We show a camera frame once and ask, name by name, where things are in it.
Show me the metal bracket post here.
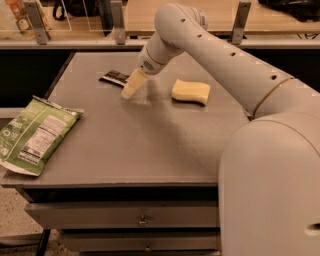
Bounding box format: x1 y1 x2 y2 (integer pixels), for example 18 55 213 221
230 0 251 45
111 0 126 45
23 0 50 45

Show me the middle metal bracket post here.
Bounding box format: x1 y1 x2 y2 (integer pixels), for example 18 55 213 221
111 0 126 45

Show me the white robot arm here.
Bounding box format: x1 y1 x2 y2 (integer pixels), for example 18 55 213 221
122 3 320 256

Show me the lower drawer with knob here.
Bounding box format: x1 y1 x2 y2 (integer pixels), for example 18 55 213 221
60 231 221 252

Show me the orange white snack bag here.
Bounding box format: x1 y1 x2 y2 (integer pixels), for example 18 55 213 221
0 0 53 41

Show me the right metal bracket post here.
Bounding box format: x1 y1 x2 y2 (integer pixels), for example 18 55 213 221
230 0 251 45

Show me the black rxbar chocolate wrapper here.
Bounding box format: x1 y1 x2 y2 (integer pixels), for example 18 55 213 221
99 70 129 87

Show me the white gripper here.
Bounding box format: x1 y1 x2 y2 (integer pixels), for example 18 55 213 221
121 47 166 99

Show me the black bag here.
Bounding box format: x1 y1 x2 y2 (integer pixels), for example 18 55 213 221
258 0 320 22
52 0 99 21

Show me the left metal bracket post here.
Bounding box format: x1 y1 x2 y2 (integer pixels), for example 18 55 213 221
23 0 50 45

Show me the grey drawer cabinet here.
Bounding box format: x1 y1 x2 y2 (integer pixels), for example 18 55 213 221
2 52 247 256

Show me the drawer with knob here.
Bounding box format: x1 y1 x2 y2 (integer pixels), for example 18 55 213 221
25 201 219 229
60 231 221 252

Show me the yellow sponge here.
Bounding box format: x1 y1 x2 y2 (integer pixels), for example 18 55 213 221
171 79 210 105

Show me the green jalapeno chip bag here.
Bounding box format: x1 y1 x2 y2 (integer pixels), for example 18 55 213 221
0 96 84 177

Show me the upper drawer with knob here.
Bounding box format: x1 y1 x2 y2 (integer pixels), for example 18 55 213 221
25 201 219 229

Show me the black bag top right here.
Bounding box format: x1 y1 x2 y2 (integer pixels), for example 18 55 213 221
258 0 320 22

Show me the black bag top left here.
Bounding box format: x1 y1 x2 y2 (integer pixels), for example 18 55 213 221
52 0 99 21

